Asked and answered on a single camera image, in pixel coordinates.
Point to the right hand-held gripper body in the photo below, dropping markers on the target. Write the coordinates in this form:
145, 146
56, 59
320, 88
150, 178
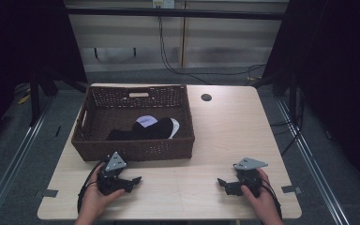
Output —
249, 178

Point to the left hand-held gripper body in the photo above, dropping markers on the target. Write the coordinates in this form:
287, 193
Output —
115, 163

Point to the brown wicker basket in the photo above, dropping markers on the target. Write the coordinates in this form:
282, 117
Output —
100, 146

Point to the black cloth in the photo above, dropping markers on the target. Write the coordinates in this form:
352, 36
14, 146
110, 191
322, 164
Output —
150, 131

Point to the person's right hand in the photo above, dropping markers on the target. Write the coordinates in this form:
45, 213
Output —
264, 203

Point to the person's left hand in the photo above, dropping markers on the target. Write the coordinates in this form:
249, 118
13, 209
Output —
91, 200

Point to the grey tape strip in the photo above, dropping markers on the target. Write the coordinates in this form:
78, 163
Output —
291, 189
48, 193

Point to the pale lavender cloth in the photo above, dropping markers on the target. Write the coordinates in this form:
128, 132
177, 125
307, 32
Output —
147, 120

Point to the white cloth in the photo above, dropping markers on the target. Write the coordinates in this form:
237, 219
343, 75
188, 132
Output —
175, 127

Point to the black metal stand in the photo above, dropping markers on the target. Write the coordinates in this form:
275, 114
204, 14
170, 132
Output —
35, 103

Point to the black curtain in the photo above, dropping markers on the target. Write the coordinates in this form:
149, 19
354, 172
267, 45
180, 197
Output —
28, 47
334, 78

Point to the black horizontal bar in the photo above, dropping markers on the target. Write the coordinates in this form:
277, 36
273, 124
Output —
175, 13

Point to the metal floor rail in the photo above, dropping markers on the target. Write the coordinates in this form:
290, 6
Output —
312, 162
15, 162

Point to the white wall socket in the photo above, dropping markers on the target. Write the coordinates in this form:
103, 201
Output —
164, 3

